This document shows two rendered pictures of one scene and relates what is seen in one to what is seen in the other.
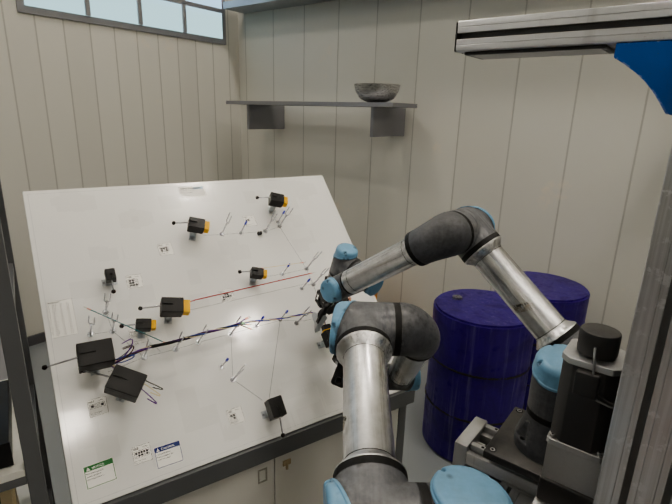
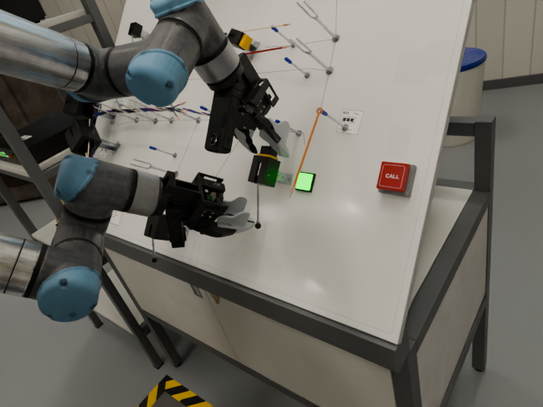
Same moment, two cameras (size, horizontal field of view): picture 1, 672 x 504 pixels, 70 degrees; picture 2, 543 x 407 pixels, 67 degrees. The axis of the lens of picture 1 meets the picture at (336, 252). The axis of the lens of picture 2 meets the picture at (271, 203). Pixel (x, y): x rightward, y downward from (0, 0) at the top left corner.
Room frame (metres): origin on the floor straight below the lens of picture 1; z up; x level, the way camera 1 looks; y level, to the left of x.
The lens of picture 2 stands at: (1.44, -0.73, 1.48)
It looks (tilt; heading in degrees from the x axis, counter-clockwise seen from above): 31 degrees down; 80
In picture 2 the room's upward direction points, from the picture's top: 17 degrees counter-clockwise
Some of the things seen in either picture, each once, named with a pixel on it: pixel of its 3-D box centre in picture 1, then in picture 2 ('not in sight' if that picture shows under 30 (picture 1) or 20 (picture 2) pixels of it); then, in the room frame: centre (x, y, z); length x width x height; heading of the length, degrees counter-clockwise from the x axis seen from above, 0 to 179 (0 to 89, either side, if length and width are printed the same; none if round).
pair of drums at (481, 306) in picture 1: (505, 358); not in sight; (2.68, -1.08, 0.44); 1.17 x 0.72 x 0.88; 142
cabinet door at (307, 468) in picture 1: (339, 467); (294, 355); (1.50, -0.04, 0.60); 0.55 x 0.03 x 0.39; 124
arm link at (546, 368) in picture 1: (560, 381); not in sight; (0.94, -0.51, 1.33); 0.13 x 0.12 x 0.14; 139
